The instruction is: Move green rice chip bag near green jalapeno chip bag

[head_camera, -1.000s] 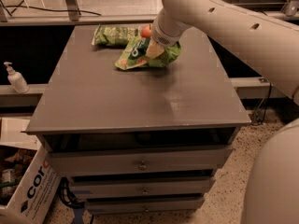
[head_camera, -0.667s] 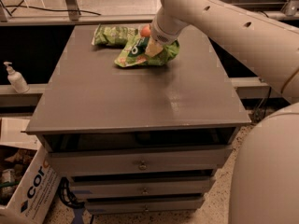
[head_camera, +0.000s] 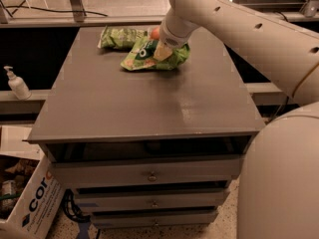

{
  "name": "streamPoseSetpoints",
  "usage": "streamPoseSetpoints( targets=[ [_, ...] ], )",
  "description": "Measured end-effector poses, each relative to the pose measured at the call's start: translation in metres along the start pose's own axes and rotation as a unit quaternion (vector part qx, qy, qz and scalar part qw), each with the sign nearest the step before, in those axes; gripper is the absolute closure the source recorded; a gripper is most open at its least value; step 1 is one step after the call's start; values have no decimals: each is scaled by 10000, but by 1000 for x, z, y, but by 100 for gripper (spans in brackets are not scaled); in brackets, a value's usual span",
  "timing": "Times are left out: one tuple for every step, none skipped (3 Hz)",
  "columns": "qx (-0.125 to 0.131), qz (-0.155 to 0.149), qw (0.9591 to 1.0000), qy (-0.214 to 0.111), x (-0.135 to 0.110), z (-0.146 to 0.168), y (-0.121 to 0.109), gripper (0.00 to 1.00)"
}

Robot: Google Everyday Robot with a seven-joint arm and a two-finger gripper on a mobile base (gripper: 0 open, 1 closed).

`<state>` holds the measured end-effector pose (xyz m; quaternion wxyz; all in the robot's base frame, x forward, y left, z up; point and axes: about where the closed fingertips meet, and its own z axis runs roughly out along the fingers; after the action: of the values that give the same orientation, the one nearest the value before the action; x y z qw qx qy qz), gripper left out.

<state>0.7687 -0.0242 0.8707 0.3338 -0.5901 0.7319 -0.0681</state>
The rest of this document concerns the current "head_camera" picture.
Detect grey drawer cabinet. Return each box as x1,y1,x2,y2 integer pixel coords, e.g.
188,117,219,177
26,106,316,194
29,28,264,229

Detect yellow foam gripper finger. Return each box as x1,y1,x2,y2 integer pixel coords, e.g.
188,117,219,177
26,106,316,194
154,41,172,61

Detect black cables under cabinet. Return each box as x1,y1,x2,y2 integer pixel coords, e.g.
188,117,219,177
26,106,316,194
61,188,92,224

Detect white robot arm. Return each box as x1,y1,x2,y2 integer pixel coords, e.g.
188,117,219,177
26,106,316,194
159,0,319,239

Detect green rice chip bag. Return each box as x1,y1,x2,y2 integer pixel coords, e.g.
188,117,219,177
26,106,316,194
121,37,190,71

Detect green jalapeno chip bag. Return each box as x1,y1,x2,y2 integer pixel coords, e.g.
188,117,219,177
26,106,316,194
98,26,148,50

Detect brass middle drawer knob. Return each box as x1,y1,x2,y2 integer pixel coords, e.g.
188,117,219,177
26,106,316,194
151,200,159,208

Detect red apple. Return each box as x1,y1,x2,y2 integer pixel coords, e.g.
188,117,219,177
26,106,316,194
150,27,160,40

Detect white cardboard box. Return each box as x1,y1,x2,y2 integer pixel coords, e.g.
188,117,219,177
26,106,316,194
0,125,64,239

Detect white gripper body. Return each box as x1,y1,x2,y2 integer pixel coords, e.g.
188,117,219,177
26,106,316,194
159,18,194,48

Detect brass top drawer knob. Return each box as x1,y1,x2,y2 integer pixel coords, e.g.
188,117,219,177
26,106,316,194
148,171,158,182

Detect black cable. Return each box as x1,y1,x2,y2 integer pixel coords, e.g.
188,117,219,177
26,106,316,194
0,0,109,19

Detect white pump bottle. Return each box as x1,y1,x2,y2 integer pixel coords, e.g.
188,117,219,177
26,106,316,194
4,66,31,100

